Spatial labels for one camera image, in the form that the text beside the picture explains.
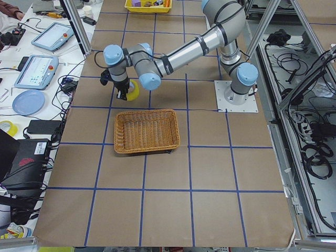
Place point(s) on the black power adapter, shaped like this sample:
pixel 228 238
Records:
pixel 43 127

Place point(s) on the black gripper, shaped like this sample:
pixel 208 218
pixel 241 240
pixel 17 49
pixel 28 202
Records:
pixel 122 85

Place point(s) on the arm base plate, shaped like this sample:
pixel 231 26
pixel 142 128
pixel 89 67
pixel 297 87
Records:
pixel 228 101

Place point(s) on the purple foam cube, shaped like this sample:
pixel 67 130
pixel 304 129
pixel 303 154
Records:
pixel 136 3

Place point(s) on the aluminium frame post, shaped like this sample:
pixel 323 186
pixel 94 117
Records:
pixel 77 26

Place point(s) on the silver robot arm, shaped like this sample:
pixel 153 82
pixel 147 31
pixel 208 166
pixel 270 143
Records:
pixel 227 20

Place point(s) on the white paper cup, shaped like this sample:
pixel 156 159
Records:
pixel 88 11

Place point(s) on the near teach pendant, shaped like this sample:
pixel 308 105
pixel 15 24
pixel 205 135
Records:
pixel 37 72

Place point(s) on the brown wicker basket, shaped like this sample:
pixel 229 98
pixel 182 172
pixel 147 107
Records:
pixel 146 131

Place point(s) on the spare yellow tape roll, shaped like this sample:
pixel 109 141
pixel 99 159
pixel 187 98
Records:
pixel 8 127

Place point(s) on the far teach pendant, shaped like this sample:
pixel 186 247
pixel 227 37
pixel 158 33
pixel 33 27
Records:
pixel 53 37

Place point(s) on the teach pendant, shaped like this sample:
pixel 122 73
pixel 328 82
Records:
pixel 53 37
pixel 37 72

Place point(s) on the blue plate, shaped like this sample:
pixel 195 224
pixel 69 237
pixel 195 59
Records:
pixel 28 102

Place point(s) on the black computer box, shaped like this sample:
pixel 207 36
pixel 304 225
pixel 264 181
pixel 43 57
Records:
pixel 24 162

